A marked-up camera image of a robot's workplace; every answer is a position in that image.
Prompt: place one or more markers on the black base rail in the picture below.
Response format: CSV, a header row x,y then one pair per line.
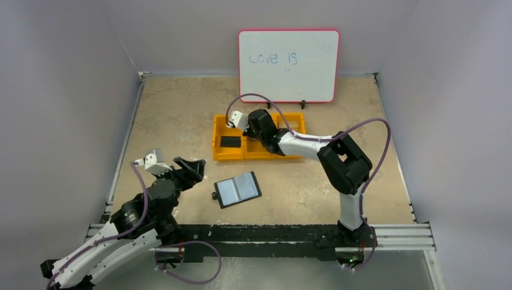
x,y
191,243

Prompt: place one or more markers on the pink framed whiteboard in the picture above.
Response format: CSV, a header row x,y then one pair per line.
x,y
288,65

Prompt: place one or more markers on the middle yellow bin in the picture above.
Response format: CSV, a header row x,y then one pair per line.
x,y
256,151

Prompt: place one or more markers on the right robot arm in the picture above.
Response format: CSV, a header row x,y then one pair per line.
x,y
346,166

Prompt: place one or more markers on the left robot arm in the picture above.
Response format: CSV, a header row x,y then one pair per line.
x,y
142,223

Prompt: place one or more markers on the black card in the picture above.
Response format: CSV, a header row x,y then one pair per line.
x,y
230,142

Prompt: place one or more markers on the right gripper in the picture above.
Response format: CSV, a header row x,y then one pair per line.
x,y
254,132

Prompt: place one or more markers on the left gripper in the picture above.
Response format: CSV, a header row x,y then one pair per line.
x,y
189,176

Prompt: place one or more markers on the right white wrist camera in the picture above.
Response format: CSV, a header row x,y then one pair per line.
x,y
237,120

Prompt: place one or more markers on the left yellow bin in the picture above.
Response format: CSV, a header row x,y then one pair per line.
x,y
225,154

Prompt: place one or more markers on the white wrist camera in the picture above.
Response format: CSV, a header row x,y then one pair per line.
x,y
237,120
153,162

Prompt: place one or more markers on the gold striped card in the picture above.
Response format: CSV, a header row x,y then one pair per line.
x,y
293,125

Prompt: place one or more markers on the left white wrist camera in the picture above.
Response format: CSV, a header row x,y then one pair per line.
x,y
153,162

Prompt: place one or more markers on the aluminium frame rail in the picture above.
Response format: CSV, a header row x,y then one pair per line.
x,y
401,237

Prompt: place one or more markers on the black leather card holder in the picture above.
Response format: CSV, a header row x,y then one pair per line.
x,y
235,190

